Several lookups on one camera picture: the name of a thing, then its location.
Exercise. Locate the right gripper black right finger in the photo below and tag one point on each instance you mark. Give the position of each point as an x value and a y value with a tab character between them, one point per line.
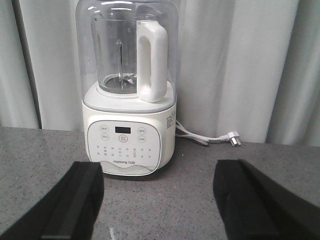
254	207

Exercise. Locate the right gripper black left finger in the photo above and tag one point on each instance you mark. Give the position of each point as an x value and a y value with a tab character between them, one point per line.
68	211

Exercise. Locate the grey pleated curtain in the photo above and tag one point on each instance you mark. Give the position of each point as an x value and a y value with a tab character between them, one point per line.
251	66

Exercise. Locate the white blender with clear jar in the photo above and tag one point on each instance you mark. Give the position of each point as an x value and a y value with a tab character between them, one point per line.
128	52

